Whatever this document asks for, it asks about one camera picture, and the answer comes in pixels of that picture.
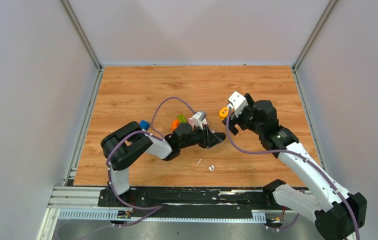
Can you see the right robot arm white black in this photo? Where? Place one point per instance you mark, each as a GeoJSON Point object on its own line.
{"type": "Point", "coordinates": [336, 213]}

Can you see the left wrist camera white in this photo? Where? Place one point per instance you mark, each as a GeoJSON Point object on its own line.
{"type": "Point", "coordinates": [198, 120]}

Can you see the green toy block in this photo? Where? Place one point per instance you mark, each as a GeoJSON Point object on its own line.
{"type": "Point", "coordinates": [181, 118]}

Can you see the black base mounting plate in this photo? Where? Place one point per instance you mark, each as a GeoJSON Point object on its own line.
{"type": "Point", "coordinates": [191, 202]}

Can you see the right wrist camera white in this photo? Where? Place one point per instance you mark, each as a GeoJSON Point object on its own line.
{"type": "Point", "coordinates": [237, 102]}

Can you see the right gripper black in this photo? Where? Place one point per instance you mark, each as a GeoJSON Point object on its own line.
{"type": "Point", "coordinates": [237, 120]}

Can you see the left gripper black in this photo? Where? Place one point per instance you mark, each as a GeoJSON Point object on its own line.
{"type": "Point", "coordinates": [209, 139]}

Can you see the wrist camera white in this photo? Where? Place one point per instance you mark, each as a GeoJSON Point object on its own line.
{"type": "Point", "coordinates": [237, 102]}
{"type": "Point", "coordinates": [198, 120]}

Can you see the blue toy block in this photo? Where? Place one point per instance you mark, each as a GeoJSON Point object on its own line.
{"type": "Point", "coordinates": [145, 125]}

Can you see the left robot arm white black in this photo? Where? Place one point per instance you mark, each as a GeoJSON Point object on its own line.
{"type": "Point", "coordinates": [124, 146]}

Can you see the white slotted cable duct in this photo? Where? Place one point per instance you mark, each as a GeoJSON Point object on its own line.
{"type": "Point", "coordinates": [120, 215]}

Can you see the yellow traffic light toy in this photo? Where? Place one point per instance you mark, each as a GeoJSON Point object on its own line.
{"type": "Point", "coordinates": [223, 113]}

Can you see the orange ring toy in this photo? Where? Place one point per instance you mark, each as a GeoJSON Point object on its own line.
{"type": "Point", "coordinates": [175, 123]}

